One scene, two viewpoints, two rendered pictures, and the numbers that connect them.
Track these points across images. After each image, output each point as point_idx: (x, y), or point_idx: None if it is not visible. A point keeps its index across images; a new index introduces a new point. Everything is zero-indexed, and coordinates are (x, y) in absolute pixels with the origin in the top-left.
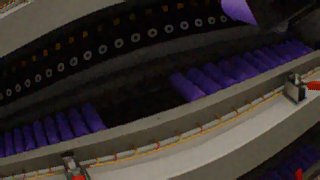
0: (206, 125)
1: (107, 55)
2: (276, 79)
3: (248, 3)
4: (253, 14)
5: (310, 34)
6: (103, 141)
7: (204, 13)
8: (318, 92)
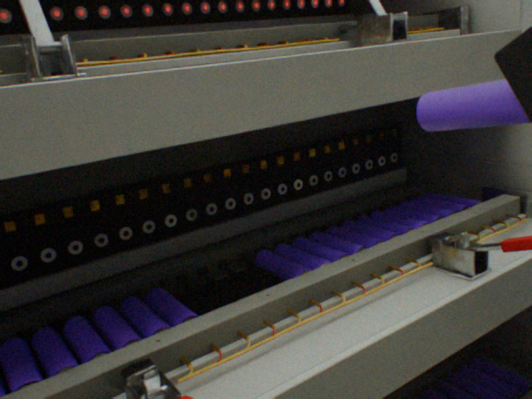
0: (322, 304)
1: (177, 229)
2: (416, 246)
3: (514, 76)
4: (519, 94)
5: (467, 179)
6: (201, 332)
7: (290, 174)
8: (516, 260)
